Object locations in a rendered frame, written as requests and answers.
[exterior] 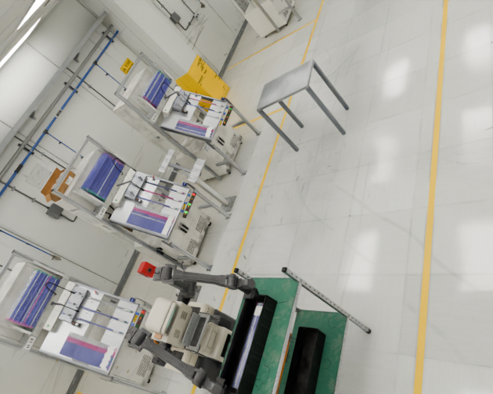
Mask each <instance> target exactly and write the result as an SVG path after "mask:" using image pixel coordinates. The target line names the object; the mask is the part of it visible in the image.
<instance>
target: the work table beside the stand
mask: <svg viewBox="0 0 493 394"><path fill-rule="evenodd" d="M313 67H314V69H315V70H316V72H317V73H318V75H319V76H320V77H321V78H322V79H323V81H324V82H325V83H326V85H327V86H328V87H329V89H330V90H331V92H332V93H333V94H334V95H335V96H336V98H337V99H338V101H339V102H340V104H341V105H342V106H343V107H344V108H345V109H346V110H349V106H348V105H347V103H346V102H345V101H344V100H343V98H342V97H341V96H340V94H339V93H338V91H337V90H336V89H335V88H334V86H333V85H332V83H331V82H330V81H329V79H328V78H327V76H326V75H325V74H324V73H323V72H322V70H321V69H320V67H319V66H318V64H317V63H316V62H315V61H314V60H313V59H311V60H309V61H307V62H306V63H304V64H302V65H300V66H298V67H296V68H295V69H293V70H291V71H289V72H287V73H285V74H283V75H282V76H280V77H277V78H276V79H274V80H272V81H269V82H268V83H267V84H265V85H264V87H263V91H262V93H261V97H260V100H259V103H258V106H257V111H258V112H259V113H260V114H261V115H262V117H263V118H264V119H265V120H266V121H267V122H268V123H269V124H270V125H271V126H272V127H273V128H274V129H275V130H276V131H277V132H278V133H279V135H280V136H281V137H282V138H283V139H284V140H285V141H286V142H287V143H288V144H289V145H290V146H291V147H292V148H293V149H294V151H295V152H298V151H299V148H298V147H297V146H296V145H295V144H294V143H293V142H292V141H291V140H290V139H289V138H288V137H287V136H286V135H285V133H284V132H283V131H282V130H281V129H280V128H279V127H278V126H277V125H276V124H275V123H274V122H273V120H272V119H271V118H270V117H269V116H268V115H267V114H266V113H265V112H264V111H263V109H265V108H267V107H269V106H272V105H274V104H276V103H277V102H278V103H279V104H280V105H281V107H283V108H284V110H285V111H286V112H287V113H288V114H289V115H290V116H291V118H292V119H293V120H294V121H295V122H296V123H297V124H298V126H299V127H300V128H303V127H304V125H303V124H302V123H301V122H300V121H299V119H298V118H297V117H296V116H295V115H294V114H293V112H292V111H291V110H290V109H289V108H288V106H287V105H286V104H285V103H284V102H283V101H282V100H283V99H287V98H289V97H290V96H292V95H295V94H296V93H298V92H300V91H303V90H306V91H307V92H308V94H309V95H310V96H311V97H312V98H313V99H314V100H315V102H316V103H317V104H318V106H319V107H320V108H321V110H322V111H323V112H324V113H325V114H326V115H327V116H328V118H329V119H330V120H331V122H332V123H333V124H334V126H335V127H336V128H337V129H338V131H339V132H340V133H341V134H342V135H345V134H346V131H345V130H344V129H343V128H342V127H341V125H340V124H339V123H338V121H337V120H336V119H335V117H334V116H333V115H332V113H331V112H330V111H329V110H328V109H327V108H326V106H325V105H324V104H323V102H322V101H321V100H320V98H319V97H318V96H317V95H316V94H315V93H314V91H313V90H312V89H311V87H310V86H309V83H310V79H311V73H312V69H313Z"/></svg>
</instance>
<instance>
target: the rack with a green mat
mask: <svg viewBox="0 0 493 394"><path fill-rule="evenodd" d="M234 272H235V273H236V274H238V275H239V276H240V277H242V278H244V279H251V278H252V277H251V276H249V275H248V274H246V273H244V272H243V271H241V270H240V269H239V268H235V269H234ZM282 272H283V273H284V274H285V275H287V276H288V277H289V278H252V279H254V281H255V283H256V284H255V286H254V287H255V288H257V290H258V293H259V294H262V295H267V296H269V297H271V298H273V299H274V300H275V301H277V305H276V308H275V312H274V316H273V318H272V323H271V327H270V330H269V333H268V337H267V341H266V343H265V347H264V352H263V354H262V358H261V362H260V366H259V368H258V372H257V377H256V379H255V383H254V387H253V391H252V393H251V394H276V390H277V387H278V383H279V377H280V374H281V370H282V364H283V361H284V356H285V353H286V347H287V343H288V340H289V337H290V331H291V327H292V323H293V318H294V314H295V312H297V315H296V318H295V322H294V326H293V332H292V335H291V339H290V345H289V348H288V352H287V355H286V362H285V365H284V369H283V373H282V378H281V382H280V386H279V392H278V394H283V393H284V390H285V386H286V380H287V376H288V373H289V369H290V363H291V359H292V355H293V349H294V346H295V342H296V338H297V331H298V328H299V327H300V326H301V327H308V328H318V329H319V330H320V331H322V332H323V333H325V334H326V339H325V345H324V348H323V353H322V360H321V364H320V368H319V373H318V381H317V385H316V389H315V394H337V389H338V385H339V380H340V371H341V366H342V361H343V356H344V347H345V342H346V337H347V328H348V323H349V321H351V322H352V323H354V324H355V325H357V326H358V327H360V328H361V329H362V330H363V331H365V332H366V333H367V334H370V333H371V329H370V328H368V327H366V326H365V325H364V324H363V323H362V322H360V321H359V320H357V319H356V318H355V317H353V316H351V315H350V314H349V313H348V312H347V311H345V310H344V309H342V308H341V307H340V306H338V305H337V304H335V303H334V302H333V301H332V300H330V299H329V298H327V297H326V296H325V295H323V294H322V293H321V292H319V291H318V290H317V289H315V288H314V287H312V286H311V285H310V284H308V283H307V282H306V281H305V280H303V279H302V278H300V277H299V276H297V275H296V274H295V273H294V272H292V271H291V270H290V269H288V268H287V267H283V268H282ZM301 286H302V287H304V288H305V289H307V290H308V291H309V292H310V293H312V294H313V295H315V296H316V297H318V298H319V299H321V300H322V301H323V302H324V303H326V304H327V305H329V306H330V307H332V308H333V309H334V310H335V311H337V312H331V311H321V310H301V309H299V308H298V307H297V300H298V297H299V294H300V287H301ZM244 300H245V299H244V298H243V299H242V302H241V305H240V308H239V312H238V315H237V318H236V322H235V325H234V328H233V330H232V335H231V338H230V340H229V345H228V348H227V350H226V353H225V358H226V356H227V353H228V351H229V347H230V344H231V341H232V337H233V334H234V331H235V329H236V325H237V322H238V319H239V315H240V313H241V310H242V307H243V303H244ZM225 358H224V360H223V363H222V366H221V370H220V373H219V376H218V377H219V378H220V375H221V371H222V368H223V366H224V363H225Z"/></svg>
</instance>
